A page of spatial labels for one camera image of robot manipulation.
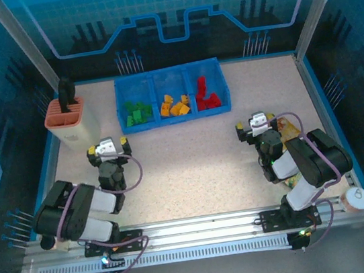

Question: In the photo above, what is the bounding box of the blue three-compartment plastic bin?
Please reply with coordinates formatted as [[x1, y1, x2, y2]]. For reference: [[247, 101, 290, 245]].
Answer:
[[111, 55, 235, 137]]

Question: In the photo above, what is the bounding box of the long red lego brick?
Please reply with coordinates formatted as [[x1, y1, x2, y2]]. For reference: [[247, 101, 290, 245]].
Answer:
[[206, 92, 222, 109]]

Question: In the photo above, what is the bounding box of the aluminium mounting rail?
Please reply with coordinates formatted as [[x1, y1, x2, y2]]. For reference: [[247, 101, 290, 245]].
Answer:
[[23, 192, 364, 270]]

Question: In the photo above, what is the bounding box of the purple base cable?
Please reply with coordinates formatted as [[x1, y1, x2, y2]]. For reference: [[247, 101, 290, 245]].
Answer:
[[299, 197, 339, 247], [77, 231, 154, 273]]

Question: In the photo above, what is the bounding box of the white slotted cable duct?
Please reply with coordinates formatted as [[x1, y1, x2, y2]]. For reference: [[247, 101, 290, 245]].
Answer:
[[36, 232, 295, 273]]

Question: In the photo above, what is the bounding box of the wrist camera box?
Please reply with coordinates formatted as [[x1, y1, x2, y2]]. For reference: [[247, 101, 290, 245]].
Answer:
[[95, 135, 124, 158], [246, 110, 271, 131]]

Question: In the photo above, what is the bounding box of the black utensil handle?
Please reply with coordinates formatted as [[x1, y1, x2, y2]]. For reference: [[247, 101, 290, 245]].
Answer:
[[54, 75, 80, 114]]

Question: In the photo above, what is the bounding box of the black right controller board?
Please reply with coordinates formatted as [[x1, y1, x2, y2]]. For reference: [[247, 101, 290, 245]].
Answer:
[[285, 226, 317, 254]]

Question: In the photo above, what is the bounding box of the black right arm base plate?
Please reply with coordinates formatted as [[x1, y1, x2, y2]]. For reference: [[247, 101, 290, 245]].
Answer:
[[258, 203, 322, 235]]

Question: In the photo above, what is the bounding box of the green sloped lego piece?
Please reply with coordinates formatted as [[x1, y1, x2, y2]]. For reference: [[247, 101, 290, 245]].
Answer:
[[135, 100, 152, 115]]

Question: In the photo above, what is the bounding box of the black controller board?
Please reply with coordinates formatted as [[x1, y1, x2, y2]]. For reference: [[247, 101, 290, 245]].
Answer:
[[285, 226, 317, 254], [99, 252, 128, 273]]

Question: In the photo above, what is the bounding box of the aluminium frame post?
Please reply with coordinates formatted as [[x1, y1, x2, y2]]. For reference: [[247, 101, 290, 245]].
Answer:
[[286, 0, 361, 62], [0, 0, 60, 102]]

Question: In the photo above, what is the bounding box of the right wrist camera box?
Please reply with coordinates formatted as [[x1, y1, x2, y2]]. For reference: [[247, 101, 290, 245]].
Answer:
[[246, 110, 271, 131]]

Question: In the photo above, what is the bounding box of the beige utensil holder orange top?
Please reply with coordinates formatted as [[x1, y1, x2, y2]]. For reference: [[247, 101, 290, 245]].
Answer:
[[41, 93, 103, 155]]

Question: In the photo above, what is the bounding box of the small tin can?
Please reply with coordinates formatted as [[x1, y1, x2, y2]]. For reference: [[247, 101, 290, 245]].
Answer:
[[339, 185, 364, 215]]

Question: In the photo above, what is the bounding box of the aluminium side rail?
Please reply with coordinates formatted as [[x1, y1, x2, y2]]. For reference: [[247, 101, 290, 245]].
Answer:
[[293, 48, 361, 193]]

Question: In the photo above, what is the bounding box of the black left controller board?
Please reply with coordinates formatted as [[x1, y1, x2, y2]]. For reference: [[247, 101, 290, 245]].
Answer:
[[99, 252, 128, 273]]

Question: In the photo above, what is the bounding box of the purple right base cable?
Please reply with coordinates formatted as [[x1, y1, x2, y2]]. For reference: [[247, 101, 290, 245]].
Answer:
[[299, 197, 339, 247]]

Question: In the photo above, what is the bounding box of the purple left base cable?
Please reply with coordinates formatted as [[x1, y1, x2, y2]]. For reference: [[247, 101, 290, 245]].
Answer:
[[77, 231, 154, 273]]

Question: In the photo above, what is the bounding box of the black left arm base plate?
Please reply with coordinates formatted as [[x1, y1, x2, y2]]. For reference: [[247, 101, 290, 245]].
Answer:
[[81, 227, 147, 260]]

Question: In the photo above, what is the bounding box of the yellow snack bag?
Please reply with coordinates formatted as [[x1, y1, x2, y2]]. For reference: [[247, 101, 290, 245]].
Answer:
[[276, 114, 304, 146]]

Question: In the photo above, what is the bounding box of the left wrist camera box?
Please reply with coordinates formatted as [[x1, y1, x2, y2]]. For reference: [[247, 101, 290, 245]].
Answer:
[[95, 135, 124, 158]]

